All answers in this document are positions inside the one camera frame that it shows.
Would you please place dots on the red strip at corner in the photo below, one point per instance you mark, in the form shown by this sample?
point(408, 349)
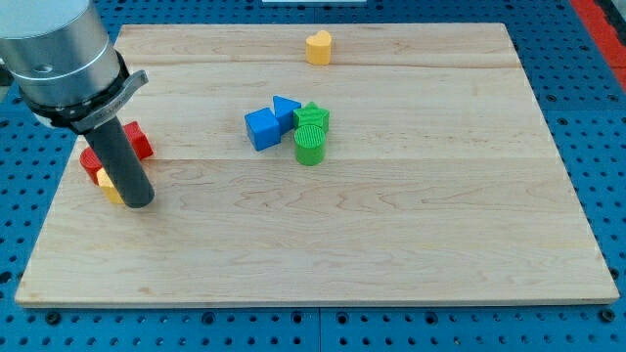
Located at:
point(607, 28)

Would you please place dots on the yellow block near tool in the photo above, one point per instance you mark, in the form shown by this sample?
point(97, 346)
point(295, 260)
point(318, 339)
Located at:
point(107, 187)

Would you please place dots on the yellow heart block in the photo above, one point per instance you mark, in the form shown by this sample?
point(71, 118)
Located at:
point(318, 48)

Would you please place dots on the red cylinder block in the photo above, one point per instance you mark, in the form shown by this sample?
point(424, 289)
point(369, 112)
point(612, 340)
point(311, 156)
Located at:
point(91, 164)

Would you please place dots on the red block upper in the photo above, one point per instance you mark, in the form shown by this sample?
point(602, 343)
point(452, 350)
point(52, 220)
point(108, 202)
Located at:
point(138, 140)

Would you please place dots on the green star block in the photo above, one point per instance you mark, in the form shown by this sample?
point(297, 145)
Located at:
point(311, 114)

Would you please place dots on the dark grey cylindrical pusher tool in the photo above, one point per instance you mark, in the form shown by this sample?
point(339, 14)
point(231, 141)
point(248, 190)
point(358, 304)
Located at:
point(111, 146)

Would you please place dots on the blue cube block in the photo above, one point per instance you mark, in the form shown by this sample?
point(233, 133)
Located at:
point(263, 129)

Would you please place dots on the light wooden board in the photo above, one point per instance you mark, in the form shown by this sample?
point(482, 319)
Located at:
point(441, 183)

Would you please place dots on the blue triangle block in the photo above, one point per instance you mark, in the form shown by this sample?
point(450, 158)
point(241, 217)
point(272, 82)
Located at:
point(283, 109)

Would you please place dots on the green cylinder block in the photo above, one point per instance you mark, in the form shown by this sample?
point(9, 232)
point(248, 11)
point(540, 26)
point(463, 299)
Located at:
point(310, 141)

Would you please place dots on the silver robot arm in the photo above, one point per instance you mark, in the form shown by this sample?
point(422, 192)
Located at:
point(63, 60)

